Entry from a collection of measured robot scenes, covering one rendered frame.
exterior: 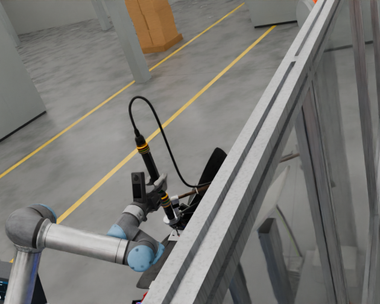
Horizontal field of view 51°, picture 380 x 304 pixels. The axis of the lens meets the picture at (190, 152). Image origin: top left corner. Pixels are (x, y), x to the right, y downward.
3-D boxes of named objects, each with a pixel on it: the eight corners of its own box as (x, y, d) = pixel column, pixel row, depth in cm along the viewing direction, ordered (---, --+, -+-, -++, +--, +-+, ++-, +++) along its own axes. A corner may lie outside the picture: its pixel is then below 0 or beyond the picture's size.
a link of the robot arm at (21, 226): (-4, 208, 119) (157, 244, 119) (12, 204, 130) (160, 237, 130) (-13, 246, 119) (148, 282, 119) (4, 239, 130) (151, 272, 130)
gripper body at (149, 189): (148, 200, 158) (133, 221, 149) (140, 183, 154) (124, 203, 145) (164, 201, 154) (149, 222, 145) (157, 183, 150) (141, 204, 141)
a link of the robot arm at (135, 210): (117, 211, 142) (136, 212, 138) (124, 202, 145) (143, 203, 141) (125, 227, 145) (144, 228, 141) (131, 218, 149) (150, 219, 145)
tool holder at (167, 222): (183, 210, 170) (176, 192, 165) (186, 219, 163) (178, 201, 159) (163, 217, 169) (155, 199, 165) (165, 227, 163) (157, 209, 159)
